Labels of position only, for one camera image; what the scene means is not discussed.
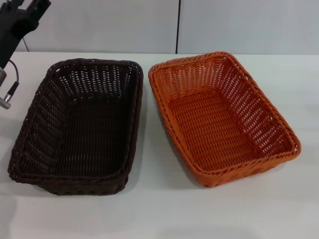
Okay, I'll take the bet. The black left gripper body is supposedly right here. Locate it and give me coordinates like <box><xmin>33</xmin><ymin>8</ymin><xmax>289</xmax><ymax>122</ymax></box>
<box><xmin>0</xmin><ymin>8</ymin><xmax>41</xmax><ymax>68</ymax></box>

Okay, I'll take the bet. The dark brown woven basket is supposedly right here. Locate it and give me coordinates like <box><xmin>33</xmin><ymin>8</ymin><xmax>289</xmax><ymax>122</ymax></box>
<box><xmin>6</xmin><ymin>57</ymin><xmax>145</xmax><ymax>197</ymax></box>

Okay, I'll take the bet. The silver cable connector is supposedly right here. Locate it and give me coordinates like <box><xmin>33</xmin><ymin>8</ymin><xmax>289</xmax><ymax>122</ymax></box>
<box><xmin>0</xmin><ymin>66</ymin><xmax>12</xmax><ymax>110</ymax></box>

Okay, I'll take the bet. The orange woven basket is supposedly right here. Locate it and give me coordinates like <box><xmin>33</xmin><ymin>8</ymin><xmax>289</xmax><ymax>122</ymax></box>
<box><xmin>148</xmin><ymin>51</ymin><xmax>302</xmax><ymax>189</ymax></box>

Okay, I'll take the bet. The thin dark cable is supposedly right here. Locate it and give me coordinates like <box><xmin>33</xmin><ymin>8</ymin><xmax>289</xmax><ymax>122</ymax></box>
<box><xmin>6</xmin><ymin>59</ymin><xmax>21</xmax><ymax>100</ymax></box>

